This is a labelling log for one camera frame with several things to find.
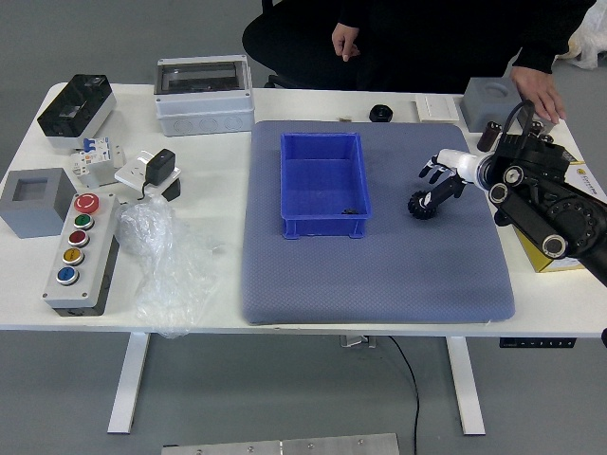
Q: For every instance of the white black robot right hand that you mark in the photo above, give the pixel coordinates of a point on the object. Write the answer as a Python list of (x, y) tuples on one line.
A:
[(460, 163)]

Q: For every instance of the person's left hand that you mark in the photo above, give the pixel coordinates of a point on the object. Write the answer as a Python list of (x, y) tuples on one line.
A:
[(538, 92)]

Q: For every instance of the person's right hand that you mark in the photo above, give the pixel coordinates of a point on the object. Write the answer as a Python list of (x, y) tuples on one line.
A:
[(345, 40)]

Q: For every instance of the big black gear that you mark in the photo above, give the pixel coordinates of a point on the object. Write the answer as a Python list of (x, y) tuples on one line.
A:
[(417, 213)]

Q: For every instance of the grey-blue padded mat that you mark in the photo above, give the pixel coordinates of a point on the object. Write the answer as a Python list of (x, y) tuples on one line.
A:
[(379, 275)]

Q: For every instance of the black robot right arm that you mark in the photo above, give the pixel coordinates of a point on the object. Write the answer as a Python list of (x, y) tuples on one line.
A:
[(559, 218)]

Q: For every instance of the grey box with round hole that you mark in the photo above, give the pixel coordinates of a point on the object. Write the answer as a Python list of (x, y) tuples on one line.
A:
[(488, 111)]

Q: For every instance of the yellow white cardboard box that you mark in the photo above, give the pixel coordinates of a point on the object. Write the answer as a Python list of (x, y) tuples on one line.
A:
[(590, 177)]

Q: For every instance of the blue plastic box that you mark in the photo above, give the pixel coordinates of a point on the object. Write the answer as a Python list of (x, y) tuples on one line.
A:
[(322, 185)]

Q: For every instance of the grey five-button control box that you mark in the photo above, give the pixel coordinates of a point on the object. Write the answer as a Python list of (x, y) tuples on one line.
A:
[(95, 246)]

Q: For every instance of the brown cylindrical capacitor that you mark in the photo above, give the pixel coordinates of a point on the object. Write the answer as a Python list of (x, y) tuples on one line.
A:
[(537, 127), (487, 137)]

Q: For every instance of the white crumpled plastic bag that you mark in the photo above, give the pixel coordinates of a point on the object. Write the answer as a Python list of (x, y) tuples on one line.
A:
[(590, 42)]

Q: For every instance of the person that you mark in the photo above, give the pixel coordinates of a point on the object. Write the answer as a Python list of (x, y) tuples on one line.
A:
[(450, 42)]

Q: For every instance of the black table control panel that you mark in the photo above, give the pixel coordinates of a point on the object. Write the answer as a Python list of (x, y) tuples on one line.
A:
[(536, 342)]

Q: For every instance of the black power adapter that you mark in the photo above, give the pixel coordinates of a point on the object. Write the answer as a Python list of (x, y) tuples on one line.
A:
[(159, 166)]

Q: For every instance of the white table leg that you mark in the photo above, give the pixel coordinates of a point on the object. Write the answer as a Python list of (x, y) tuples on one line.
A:
[(467, 388), (128, 384)]

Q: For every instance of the small black block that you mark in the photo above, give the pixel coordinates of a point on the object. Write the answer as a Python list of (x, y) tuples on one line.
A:
[(171, 191)]

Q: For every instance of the white blue circuit breaker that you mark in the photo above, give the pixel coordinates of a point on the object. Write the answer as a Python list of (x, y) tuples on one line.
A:
[(95, 154)]

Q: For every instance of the clear plastic bag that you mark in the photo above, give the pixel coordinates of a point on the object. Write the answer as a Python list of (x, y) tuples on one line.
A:
[(156, 246)]

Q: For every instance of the grey block with square recess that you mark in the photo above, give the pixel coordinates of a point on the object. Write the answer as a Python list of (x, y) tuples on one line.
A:
[(28, 223)]

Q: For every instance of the grey red-button switch box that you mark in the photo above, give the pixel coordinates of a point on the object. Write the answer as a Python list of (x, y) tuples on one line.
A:
[(525, 116)]

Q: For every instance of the white wall switch panel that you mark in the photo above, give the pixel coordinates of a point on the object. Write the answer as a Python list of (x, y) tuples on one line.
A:
[(436, 108)]

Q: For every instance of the grey enclosure with clear lid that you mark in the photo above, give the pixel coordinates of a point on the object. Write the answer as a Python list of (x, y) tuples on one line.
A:
[(204, 114)]

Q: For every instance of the metal bracket under table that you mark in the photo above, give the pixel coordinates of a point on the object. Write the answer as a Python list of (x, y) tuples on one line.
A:
[(358, 341)]

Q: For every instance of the white wall socket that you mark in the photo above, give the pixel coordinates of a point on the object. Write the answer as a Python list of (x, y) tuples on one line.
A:
[(130, 173)]

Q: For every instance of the black and white switch box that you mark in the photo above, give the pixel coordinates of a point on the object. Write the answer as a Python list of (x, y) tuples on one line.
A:
[(76, 106)]

